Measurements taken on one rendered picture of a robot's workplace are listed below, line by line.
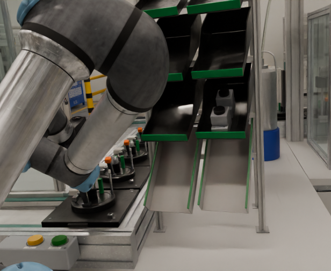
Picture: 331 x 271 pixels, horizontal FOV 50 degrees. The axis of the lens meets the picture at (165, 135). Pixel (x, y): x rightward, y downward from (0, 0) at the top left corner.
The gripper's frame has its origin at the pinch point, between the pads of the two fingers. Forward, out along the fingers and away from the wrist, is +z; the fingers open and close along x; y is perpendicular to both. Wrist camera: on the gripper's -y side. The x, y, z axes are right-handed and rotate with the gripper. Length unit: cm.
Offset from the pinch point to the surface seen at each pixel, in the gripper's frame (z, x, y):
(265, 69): 36, 61, -70
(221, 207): 1.5, 40.9, 14.4
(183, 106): -7.6, 30.5, -14.5
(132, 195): 13.8, 11.2, 4.7
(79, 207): 3.8, -1.9, 13.0
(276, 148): 64, 66, -43
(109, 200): 7.1, 6.0, 9.1
